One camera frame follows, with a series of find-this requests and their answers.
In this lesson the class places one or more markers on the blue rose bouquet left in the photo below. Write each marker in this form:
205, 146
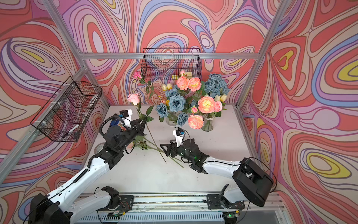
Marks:
174, 107

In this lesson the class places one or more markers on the black wire basket back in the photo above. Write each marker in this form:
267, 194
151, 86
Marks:
166, 64

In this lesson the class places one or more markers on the white tape roll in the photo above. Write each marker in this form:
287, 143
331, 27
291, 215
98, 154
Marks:
98, 148

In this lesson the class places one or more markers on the ribbed glass vase with ribbon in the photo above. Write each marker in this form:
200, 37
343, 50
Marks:
208, 123

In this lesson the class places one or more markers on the blue rose bouquet right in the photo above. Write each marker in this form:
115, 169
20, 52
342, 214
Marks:
216, 86

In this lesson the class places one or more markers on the pink rose bunch centre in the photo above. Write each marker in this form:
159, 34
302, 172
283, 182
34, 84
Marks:
193, 84

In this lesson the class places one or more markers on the yellow sponge in basket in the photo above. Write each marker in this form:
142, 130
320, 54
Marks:
184, 75

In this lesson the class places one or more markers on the blue rose bouquet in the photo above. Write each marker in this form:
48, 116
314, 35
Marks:
216, 86
174, 107

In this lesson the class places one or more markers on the pink rose bunch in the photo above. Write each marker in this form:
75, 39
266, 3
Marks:
205, 105
193, 84

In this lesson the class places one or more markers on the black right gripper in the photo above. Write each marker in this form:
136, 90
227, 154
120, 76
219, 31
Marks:
174, 146

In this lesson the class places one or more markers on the black wire basket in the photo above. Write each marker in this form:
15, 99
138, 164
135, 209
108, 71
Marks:
67, 114
166, 64

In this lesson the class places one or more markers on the black wire basket left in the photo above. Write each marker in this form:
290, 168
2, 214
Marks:
67, 114

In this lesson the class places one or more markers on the light pink rose stem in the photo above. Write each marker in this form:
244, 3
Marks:
136, 101

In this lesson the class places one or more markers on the blue stapler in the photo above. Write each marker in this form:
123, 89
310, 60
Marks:
114, 122

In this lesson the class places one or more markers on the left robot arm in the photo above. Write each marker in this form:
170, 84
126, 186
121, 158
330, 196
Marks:
61, 206

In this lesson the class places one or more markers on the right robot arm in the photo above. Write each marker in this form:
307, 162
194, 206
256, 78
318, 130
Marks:
252, 183

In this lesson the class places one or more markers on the pink rose bunch right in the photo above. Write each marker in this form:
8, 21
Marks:
205, 105

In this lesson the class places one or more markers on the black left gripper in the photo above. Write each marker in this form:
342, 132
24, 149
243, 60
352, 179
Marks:
137, 128

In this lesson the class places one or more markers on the magenta rosebud stem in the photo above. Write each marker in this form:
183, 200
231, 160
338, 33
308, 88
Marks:
149, 87

